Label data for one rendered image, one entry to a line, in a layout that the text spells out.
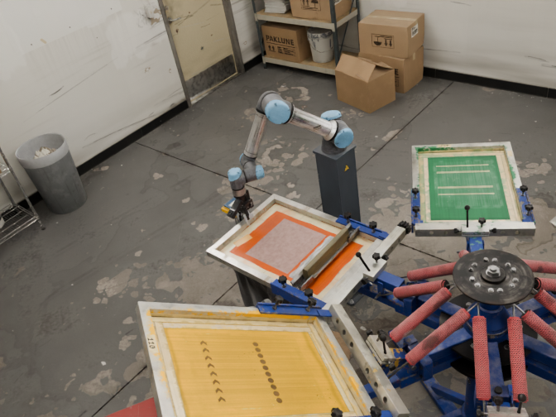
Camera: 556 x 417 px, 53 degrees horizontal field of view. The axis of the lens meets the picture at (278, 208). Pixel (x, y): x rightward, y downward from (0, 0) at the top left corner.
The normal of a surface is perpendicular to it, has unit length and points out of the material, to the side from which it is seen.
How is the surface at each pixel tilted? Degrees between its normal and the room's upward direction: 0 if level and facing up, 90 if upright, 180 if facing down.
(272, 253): 0
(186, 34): 90
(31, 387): 0
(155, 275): 0
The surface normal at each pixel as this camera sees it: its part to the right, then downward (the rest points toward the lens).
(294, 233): -0.16, -0.78
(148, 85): 0.76, 0.30
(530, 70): -0.63, 0.55
